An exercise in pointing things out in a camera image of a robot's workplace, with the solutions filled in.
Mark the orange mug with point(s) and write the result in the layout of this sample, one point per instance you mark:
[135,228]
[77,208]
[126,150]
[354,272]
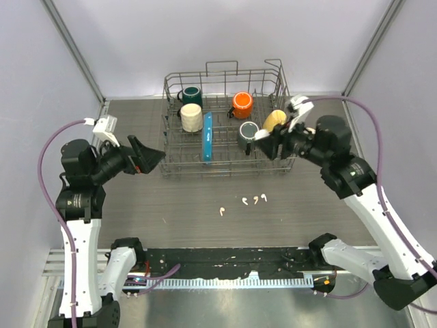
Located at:
[241,107]

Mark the dark green mug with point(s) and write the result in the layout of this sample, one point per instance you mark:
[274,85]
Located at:
[190,94]

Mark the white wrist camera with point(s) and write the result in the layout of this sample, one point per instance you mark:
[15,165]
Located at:
[299,106]
[104,128]

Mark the white earbud charging case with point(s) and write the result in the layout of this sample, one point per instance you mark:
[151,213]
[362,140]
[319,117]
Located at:
[261,134]

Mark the grey wire dish rack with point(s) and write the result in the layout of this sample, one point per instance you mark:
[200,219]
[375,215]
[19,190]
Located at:
[188,152]

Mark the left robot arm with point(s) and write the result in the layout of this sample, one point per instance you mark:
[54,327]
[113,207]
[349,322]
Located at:
[91,299]

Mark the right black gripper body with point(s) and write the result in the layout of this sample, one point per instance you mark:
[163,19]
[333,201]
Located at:
[298,142]

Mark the yellow mug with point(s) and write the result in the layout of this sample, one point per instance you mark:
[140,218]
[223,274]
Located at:
[276,117]

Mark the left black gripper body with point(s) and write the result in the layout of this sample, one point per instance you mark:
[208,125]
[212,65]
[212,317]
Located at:
[116,159]

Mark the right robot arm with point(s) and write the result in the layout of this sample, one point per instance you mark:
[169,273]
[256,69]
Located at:
[403,272]

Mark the cream textured mug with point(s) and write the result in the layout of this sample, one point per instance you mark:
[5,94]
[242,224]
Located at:
[191,117]

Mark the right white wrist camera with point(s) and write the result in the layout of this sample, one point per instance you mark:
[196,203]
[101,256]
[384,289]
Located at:
[299,106]

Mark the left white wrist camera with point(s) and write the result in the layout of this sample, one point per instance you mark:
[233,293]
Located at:
[104,128]

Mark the blue plate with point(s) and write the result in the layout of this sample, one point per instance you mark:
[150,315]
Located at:
[207,134]

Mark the white slotted cable duct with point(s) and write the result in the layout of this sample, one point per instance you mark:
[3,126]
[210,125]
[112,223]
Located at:
[251,282]

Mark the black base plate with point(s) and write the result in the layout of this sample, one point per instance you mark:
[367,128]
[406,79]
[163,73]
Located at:
[233,263]

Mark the grey mug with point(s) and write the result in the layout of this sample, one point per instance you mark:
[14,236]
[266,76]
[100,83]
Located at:
[246,137]

